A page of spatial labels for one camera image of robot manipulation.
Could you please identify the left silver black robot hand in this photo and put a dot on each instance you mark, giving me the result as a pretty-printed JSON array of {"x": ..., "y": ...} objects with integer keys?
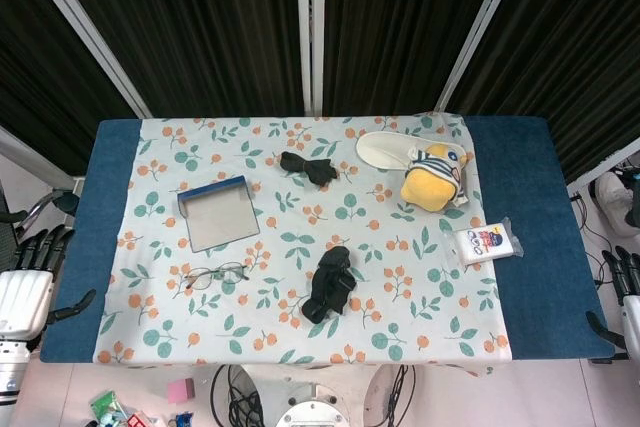
[{"x": 25, "y": 297}]

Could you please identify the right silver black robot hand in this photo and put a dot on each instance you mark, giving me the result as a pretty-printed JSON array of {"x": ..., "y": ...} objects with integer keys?
[{"x": 631, "y": 317}]

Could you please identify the thin frame eyeglasses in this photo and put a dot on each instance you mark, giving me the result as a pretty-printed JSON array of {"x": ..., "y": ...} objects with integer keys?
[{"x": 202, "y": 280}]

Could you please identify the blue glasses case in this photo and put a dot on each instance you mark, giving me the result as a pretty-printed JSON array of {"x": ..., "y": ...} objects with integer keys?
[{"x": 220, "y": 222}]

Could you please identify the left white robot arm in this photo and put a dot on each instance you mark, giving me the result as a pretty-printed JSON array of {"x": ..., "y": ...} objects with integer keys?
[{"x": 10, "y": 372}]

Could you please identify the white grey robot base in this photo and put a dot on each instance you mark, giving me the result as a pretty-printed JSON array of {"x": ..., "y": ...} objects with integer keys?
[{"x": 312, "y": 412}]

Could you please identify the white shoes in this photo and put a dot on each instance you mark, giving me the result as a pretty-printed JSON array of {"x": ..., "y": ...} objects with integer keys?
[{"x": 612, "y": 194}]

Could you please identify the green toy packet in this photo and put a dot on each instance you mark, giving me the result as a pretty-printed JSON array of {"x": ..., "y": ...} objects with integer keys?
[{"x": 105, "y": 404}]

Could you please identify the blue table cover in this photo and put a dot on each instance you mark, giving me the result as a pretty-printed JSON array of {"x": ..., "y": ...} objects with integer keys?
[{"x": 530, "y": 197}]

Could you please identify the white tissue pack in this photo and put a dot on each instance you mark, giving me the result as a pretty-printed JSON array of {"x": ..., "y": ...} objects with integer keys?
[{"x": 482, "y": 247}]

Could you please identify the red toy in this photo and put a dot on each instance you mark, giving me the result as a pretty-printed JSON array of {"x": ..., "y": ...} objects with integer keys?
[{"x": 137, "y": 421}]

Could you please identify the pink block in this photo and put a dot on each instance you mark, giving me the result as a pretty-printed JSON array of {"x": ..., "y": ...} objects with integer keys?
[{"x": 180, "y": 391}]

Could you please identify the blue toy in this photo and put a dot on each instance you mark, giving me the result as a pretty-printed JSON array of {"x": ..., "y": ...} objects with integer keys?
[{"x": 183, "y": 419}]

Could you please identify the black curtain panel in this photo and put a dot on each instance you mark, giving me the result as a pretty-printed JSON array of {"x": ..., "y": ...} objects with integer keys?
[
  {"x": 400, "y": 22},
  {"x": 200, "y": 22},
  {"x": 30, "y": 72},
  {"x": 575, "y": 47}
]

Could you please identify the white slipper yellow plush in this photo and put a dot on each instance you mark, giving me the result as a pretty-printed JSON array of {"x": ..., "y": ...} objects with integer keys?
[{"x": 430, "y": 187}]

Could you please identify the floral white tablecloth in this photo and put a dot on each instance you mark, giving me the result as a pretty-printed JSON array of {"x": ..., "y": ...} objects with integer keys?
[{"x": 300, "y": 197}]

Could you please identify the black tied sock bundle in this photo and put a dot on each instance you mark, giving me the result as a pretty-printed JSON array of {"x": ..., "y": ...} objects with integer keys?
[{"x": 312, "y": 171}]

